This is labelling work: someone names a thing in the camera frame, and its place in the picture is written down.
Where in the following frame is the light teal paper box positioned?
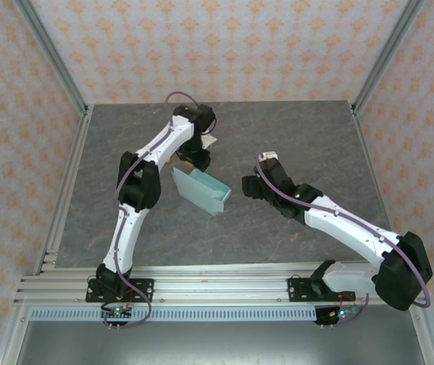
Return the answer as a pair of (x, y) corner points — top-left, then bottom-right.
(170, 165), (233, 217)

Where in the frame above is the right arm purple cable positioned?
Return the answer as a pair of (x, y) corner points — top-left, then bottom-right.
(254, 155), (432, 328)

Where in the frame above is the long aluminium base rail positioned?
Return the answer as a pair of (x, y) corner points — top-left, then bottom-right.
(13, 265), (429, 307)

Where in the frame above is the grey slotted cable duct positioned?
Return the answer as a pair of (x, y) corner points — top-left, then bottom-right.
(28, 306), (358, 323)

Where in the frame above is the aluminium frame post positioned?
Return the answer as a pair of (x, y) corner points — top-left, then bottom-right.
(351, 0), (429, 115)
(13, 0), (90, 117)

